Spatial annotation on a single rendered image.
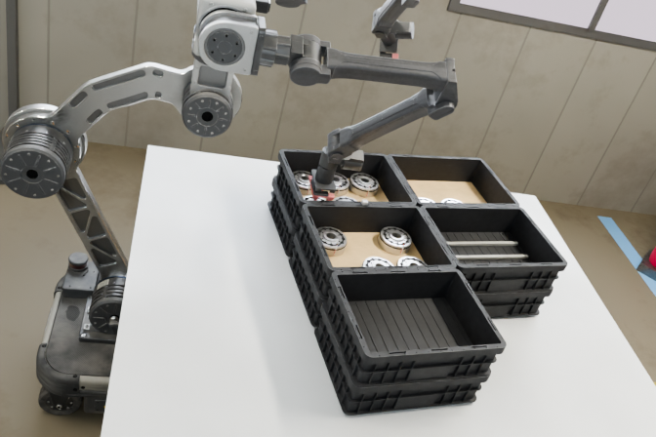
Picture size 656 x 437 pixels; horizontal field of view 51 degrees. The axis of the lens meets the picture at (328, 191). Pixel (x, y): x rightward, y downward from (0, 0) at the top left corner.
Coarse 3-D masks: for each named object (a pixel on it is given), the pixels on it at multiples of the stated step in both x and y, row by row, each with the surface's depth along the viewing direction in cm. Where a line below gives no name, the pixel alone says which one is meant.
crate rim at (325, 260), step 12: (312, 204) 206; (324, 204) 208; (336, 204) 209; (348, 204) 211; (360, 204) 213; (372, 204) 214; (312, 228) 197; (432, 228) 211; (312, 240) 195; (324, 252) 190; (444, 252) 202; (324, 264) 187; (456, 264) 199
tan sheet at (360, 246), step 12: (348, 240) 213; (360, 240) 214; (372, 240) 216; (348, 252) 208; (360, 252) 209; (372, 252) 211; (384, 252) 212; (408, 252) 215; (336, 264) 202; (348, 264) 203; (360, 264) 204
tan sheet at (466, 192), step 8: (416, 184) 250; (424, 184) 251; (432, 184) 253; (440, 184) 254; (448, 184) 255; (456, 184) 257; (464, 184) 258; (472, 184) 260; (416, 192) 245; (424, 192) 247; (432, 192) 248; (440, 192) 249; (448, 192) 251; (456, 192) 252; (464, 192) 253; (472, 192) 255; (432, 200) 244; (440, 200) 245; (464, 200) 249; (472, 200) 250; (480, 200) 252
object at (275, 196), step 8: (272, 184) 233; (272, 192) 237; (272, 200) 234; (280, 200) 224; (272, 208) 236; (280, 208) 228; (272, 216) 233; (280, 216) 227; (280, 224) 227; (288, 224) 216; (280, 232) 227; (288, 232) 220; (280, 240) 224; (288, 240) 217; (288, 248) 219; (288, 256) 218
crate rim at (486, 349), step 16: (336, 272) 183; (352, 272) 185; (368, 272) 186; (384, 272) 188; (400, 272) 190; (416, 272) 191; (432, 272) 193; (448, 272) 195; (336, 288) 178; (480, 304) 186; (352, 320) 170; (352, 336) 168; (496, 336) 178; (368, 352) 162; (384, 352) 163; (400, 352) 165; (416, 352) 166; (432, 352) 167; (448, 352) 169; (464, 352) 170; (480, 352) 173; (496, 352) 175
